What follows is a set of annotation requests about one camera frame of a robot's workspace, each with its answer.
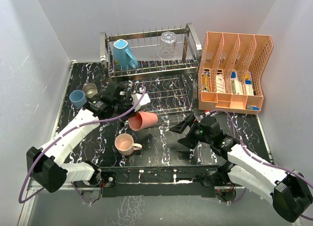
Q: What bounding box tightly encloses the white medicine box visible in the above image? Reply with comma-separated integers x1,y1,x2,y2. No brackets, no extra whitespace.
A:
216,73,226,93

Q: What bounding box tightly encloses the light blue tumbler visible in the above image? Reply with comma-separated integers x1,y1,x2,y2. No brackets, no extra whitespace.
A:
69,90,87,109

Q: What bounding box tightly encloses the small blue cap item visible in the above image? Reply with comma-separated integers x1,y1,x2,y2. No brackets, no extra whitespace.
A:
246,105,259,111

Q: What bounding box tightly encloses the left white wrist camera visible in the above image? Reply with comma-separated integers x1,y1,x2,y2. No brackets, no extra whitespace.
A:
131,87,151,112

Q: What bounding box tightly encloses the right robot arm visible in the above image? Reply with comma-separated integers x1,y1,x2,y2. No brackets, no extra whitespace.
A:
170,114,313,223

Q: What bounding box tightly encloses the blue handled mug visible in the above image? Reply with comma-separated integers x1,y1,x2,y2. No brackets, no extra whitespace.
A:
113,39,139,70

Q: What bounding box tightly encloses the peach handled mug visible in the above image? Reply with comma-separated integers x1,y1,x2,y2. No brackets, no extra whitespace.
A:
114,134,142,156

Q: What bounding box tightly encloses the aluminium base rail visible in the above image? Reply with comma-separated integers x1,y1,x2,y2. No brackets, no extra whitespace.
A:
18,168,288,226

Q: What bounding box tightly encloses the steel two-tier dish rack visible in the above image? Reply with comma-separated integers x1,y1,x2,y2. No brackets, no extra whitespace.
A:
100,23,202,117

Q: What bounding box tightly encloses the orange plastic file organizer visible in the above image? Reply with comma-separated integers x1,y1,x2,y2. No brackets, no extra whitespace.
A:
198,32,273,114

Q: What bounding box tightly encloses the cream and brown steel cup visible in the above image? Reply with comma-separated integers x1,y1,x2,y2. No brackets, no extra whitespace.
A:
83,83,98,98

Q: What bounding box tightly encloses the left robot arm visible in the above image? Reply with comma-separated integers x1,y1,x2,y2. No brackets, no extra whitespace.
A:
25,82,148,193

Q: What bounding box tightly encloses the yellow striped box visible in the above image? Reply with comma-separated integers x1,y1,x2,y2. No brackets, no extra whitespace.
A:
201,70,211,92

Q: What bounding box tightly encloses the dusty pink tumbler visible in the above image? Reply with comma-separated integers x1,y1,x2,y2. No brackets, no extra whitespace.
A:
128,112,158,131

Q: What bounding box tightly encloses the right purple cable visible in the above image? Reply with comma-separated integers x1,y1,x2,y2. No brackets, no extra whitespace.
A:
205,110,313,221

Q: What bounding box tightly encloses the clear glass cup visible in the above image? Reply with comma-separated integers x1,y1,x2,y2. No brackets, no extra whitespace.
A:
158,31,178,60

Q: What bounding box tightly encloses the blue white box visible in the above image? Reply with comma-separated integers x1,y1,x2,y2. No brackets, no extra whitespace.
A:
230,70,254,95

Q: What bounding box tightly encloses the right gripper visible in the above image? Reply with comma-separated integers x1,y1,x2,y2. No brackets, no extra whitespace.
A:
170,114,213,149

